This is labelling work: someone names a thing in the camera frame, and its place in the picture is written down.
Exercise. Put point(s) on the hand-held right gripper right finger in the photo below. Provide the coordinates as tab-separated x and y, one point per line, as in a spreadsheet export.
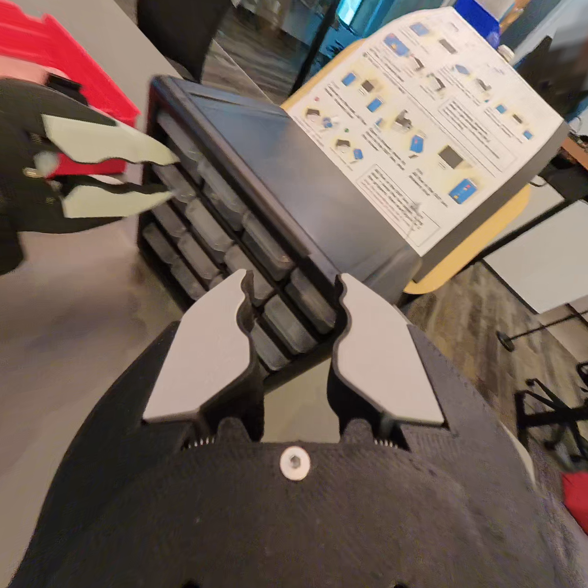
390	367

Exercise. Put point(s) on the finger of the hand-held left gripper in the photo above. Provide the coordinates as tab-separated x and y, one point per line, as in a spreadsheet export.
101	204
101	138

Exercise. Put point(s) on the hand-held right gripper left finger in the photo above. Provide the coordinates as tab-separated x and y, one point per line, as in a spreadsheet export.
202	363

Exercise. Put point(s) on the small clear plastic drawer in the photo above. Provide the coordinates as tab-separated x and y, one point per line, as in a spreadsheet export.
181	183

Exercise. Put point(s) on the black drawer cabinet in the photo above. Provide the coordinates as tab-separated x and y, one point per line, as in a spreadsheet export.
275	160

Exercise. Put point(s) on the rows of clear cabinet drawers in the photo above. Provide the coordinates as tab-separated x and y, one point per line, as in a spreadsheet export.
275	248

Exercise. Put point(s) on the red plastic bin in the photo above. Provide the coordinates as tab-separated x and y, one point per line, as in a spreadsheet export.
69	50

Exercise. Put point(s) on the black office chair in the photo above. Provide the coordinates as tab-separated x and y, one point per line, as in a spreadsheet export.
183	32

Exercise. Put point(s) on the black stand leg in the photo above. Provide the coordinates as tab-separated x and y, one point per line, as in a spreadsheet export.
542	328

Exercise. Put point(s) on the black chair wheel base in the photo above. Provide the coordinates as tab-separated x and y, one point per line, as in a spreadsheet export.
551	415

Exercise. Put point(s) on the white table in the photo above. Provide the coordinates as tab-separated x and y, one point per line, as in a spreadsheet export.
537	257

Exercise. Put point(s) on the black poster board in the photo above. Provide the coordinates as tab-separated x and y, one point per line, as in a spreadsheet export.
505	216

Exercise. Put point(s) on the red cloth object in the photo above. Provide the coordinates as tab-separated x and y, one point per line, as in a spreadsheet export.
576	500

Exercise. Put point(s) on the printed instruction poster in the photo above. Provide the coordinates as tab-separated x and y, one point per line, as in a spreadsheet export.
413	138

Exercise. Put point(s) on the blue plastic bin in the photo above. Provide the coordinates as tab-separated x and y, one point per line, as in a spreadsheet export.
477	20

